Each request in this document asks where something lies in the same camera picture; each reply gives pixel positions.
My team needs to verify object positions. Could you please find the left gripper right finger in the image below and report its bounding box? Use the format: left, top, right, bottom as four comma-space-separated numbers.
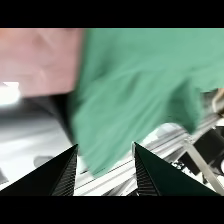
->
133, 141, 221, 197

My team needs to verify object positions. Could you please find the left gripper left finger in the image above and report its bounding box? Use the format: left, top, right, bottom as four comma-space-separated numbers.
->
0, 143, 79, 197

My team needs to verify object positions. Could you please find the green T-shirt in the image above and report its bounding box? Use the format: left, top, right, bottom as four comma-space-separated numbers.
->
68, 27, 224, 178

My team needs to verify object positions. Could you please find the pink garment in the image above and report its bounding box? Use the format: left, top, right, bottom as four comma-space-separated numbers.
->
0, 27, 86, 98

